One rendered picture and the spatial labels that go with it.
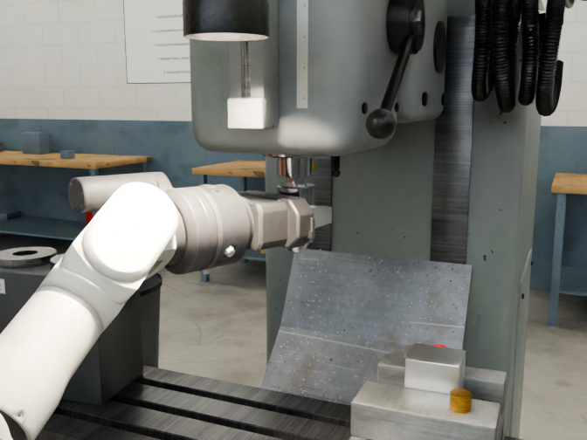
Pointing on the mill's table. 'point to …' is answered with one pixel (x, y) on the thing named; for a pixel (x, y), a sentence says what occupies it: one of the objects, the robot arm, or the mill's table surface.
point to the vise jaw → (419, 415)
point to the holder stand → (37, 263)
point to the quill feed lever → (401, 12)
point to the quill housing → (304, 82)
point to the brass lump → (460, 401)
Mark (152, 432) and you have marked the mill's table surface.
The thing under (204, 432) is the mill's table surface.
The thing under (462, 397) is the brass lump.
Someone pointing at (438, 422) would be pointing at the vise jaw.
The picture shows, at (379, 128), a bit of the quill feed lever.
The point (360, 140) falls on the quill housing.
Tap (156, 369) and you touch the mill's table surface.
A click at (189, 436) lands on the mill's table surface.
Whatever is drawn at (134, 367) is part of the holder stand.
